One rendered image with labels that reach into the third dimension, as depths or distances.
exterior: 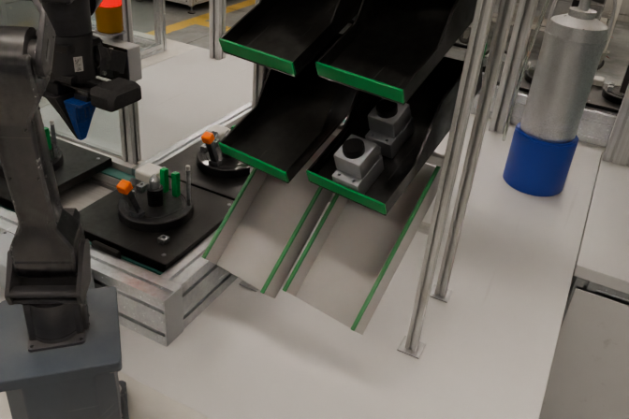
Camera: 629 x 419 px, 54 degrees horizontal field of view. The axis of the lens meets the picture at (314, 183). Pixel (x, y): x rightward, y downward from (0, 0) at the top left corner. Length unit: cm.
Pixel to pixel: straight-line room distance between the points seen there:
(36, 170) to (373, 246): 50
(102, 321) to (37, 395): 11
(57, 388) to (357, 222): 48
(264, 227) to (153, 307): 22
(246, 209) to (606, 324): 87
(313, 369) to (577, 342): 73
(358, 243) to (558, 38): 79
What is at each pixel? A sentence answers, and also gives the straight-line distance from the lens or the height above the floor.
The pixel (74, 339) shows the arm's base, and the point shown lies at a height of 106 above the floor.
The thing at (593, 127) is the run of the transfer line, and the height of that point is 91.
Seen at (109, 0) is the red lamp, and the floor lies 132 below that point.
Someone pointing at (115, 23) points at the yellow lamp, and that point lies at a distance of 127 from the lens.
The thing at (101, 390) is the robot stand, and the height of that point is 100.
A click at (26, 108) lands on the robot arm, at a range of 64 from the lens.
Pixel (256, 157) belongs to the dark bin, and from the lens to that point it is 92.
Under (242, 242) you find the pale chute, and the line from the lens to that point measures 103.
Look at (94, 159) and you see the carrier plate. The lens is 142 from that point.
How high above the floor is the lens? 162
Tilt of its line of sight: 30 degrees down
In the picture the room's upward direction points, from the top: 5 degrees clockwise
